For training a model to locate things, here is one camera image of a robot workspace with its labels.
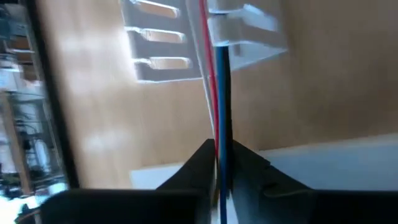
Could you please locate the black cable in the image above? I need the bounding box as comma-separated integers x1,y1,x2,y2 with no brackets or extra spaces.
221,46,234,200

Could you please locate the white slotted cable duct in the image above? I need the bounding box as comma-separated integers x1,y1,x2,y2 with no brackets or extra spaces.
119,0,289,84

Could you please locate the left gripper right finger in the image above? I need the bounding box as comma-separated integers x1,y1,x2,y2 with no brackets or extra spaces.
231,139,398,224

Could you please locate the blue cable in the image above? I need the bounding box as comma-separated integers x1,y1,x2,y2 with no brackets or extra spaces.
215,45,228,224

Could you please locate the bundle of coloured wires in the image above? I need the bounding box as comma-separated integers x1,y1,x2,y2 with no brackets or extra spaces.
198,0,221,158

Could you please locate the white cable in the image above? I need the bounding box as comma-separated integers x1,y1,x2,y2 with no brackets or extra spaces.
185,0,216,134

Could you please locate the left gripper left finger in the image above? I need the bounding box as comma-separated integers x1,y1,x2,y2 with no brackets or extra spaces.
39,138,218,224

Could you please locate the white duct cover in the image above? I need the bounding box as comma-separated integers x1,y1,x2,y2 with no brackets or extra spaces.
129,133,398,192

